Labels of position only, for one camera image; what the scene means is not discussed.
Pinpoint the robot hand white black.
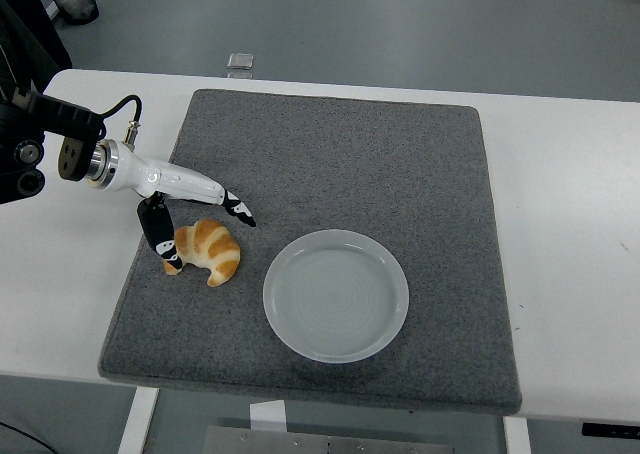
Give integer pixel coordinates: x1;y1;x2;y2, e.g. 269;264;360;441
115;151;258;274

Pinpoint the golden croissant bread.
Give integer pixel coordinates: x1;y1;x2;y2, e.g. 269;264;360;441
163;218;242;288

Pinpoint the pale grey round plate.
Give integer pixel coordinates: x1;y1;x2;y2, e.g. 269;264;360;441
262;228;411;365

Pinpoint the grey felt mat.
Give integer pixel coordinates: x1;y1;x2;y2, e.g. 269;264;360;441
97;88;523;416

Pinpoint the person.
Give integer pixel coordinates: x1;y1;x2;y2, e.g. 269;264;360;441
0;0;74;93

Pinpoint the white table leg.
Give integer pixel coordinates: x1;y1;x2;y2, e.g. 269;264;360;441
503;416;532;454
117;387;160;454

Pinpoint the black table control panel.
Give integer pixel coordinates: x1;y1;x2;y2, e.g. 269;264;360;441
581;422;640;438

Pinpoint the thin black floor cable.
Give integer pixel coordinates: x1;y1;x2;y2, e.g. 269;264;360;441
0;417;54;454

